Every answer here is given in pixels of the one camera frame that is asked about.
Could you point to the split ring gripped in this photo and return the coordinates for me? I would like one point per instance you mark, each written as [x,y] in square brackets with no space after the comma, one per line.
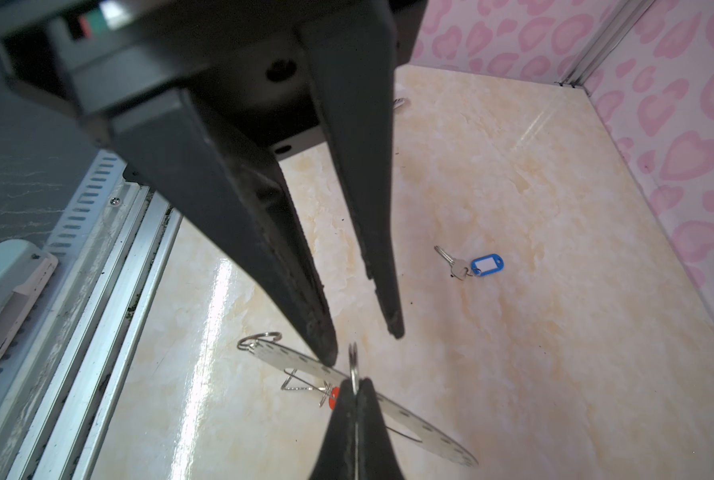
[354,367]

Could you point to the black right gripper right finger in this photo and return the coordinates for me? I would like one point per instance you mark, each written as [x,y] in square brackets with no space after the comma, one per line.
[375,456]

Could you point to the silver key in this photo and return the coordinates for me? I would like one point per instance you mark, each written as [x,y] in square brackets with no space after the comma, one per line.
[458,268]

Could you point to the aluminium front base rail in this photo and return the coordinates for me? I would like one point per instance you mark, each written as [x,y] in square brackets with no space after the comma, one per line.
[79,317]

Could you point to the white device on base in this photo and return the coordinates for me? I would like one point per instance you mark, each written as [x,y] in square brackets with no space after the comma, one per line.
[25,270]

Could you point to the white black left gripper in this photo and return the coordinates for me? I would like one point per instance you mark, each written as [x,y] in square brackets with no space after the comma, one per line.
[245,68]

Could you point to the aluminium right back corner post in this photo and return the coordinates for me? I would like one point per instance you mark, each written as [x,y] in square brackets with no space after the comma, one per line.
[616,25]

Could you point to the red key tag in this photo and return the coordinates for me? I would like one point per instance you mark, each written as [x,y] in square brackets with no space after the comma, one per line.
[333,396]

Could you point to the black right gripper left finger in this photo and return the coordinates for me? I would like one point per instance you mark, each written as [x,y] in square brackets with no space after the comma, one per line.
[337,456]

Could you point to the blue key tag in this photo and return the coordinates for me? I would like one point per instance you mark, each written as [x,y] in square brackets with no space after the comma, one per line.
[486,265]

